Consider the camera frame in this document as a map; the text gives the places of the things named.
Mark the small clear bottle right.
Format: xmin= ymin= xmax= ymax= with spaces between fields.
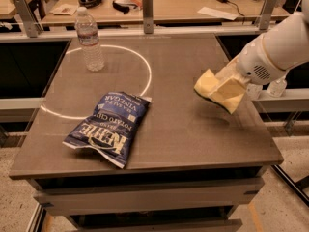
xmin=267 ymin=76 xmax=287 ymax=98

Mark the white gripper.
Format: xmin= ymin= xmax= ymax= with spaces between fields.
xmin=209 ymin=33 xmax=286 ymax=114

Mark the grey metal bracket middle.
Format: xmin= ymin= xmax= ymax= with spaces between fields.
xmin=142 ymin=0 xmax=154 ymax=34

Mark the grey metal bracket left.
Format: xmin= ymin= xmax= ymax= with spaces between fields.
xmin=13 ymin=0 xmax=42 ymax=38

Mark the blue Kettle chips bag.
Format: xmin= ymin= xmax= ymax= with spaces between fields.
xmin=63 ymin=92 xmax=152 ymax=168

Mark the white paper sheet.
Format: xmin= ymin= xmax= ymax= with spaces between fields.
xmin=198 ymin=7 xmax=238 ymax=21

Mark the small paper card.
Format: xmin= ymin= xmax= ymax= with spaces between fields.
xmin=51 ymin=4 xmax=77 ymax=15

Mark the grey metal bracket right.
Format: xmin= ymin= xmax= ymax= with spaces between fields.
xmin=256 ymin=0 xmax=277 ymax=31

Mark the small clear bottle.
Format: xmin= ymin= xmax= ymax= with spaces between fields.
xmin=247 ymin=83 xmax=263 ymax=101
xmin=267 ymin=76 xmax=287 ymax=98

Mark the yellow sponge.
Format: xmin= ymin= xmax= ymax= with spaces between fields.
xmin=194 ymin=70 xmax=246 ymax=114

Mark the grey metal bracket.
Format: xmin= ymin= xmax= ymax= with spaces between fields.
xmin=142 ymin=0 xmax=154 ymax=34
xmin=256 ymin=0 xmax=277 ymax=31
xmin=13 ymin=0 xmax=42 ymax=38

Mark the clear plastic water bottle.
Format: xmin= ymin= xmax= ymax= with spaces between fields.
xmin=75 ymin=7 xmax=104 ymax=72

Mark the small clear bottle left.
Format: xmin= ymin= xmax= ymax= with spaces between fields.
xmin=247 ymin=83 xmax=263 ymax=101

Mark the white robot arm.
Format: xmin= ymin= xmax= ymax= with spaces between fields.
xmin=208 ymin=0 xmax=309 ymax=113

